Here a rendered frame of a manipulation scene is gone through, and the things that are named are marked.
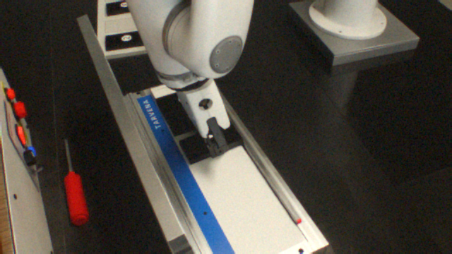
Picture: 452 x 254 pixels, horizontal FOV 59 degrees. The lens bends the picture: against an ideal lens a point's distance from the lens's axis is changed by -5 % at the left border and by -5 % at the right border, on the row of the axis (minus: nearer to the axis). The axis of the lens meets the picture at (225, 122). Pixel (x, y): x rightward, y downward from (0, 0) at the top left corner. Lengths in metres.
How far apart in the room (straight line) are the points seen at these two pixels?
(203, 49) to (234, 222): 0.29
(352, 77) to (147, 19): 0.55
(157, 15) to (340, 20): 0.60
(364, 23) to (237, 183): 0.53
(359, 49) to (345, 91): 0.12
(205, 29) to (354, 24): 0.62
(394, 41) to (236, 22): 0.63
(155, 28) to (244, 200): 0.30
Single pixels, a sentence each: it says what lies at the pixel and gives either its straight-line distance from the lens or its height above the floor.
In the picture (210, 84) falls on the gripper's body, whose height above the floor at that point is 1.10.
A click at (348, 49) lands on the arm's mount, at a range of 0.96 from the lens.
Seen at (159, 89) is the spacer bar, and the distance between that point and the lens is 0.82.
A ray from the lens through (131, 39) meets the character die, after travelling 0.99.
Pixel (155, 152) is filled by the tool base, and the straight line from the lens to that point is 0.72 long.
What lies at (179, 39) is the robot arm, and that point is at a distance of 0.46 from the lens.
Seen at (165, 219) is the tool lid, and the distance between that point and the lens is 0.42.
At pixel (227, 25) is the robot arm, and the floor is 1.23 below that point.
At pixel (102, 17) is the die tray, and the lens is 1.12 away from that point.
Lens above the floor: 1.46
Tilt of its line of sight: 45 degrees down
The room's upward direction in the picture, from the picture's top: straight up
